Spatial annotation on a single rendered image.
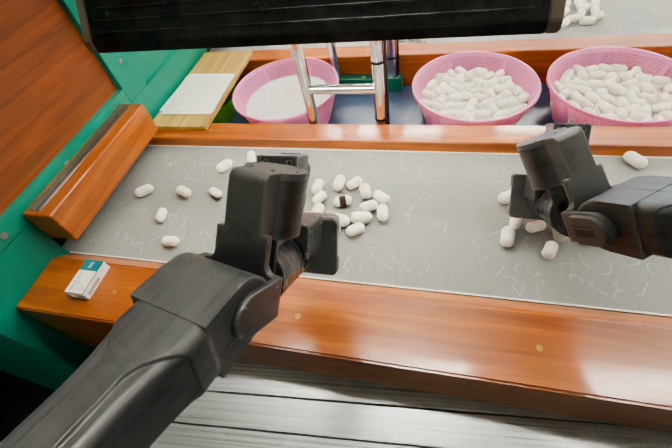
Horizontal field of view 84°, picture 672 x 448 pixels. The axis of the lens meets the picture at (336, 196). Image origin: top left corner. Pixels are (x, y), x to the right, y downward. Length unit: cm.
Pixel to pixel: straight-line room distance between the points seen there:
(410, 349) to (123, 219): 60
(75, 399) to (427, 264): 48
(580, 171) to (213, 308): 40
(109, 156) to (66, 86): 15
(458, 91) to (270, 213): 71
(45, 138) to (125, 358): 63
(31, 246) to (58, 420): 59
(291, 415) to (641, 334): 47
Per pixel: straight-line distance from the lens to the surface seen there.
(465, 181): 72
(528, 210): 62
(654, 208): 43
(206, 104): 97
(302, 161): 38
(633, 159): 82
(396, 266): 61
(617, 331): 60
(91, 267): 75
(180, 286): 29
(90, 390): 26
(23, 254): 82
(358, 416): 61
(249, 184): 30
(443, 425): 61
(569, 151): 48
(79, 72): 91
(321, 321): 55
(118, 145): 85
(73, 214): 79
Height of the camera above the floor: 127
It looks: 49 degrees down
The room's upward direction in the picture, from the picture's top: 13 degrees counter-clockwise
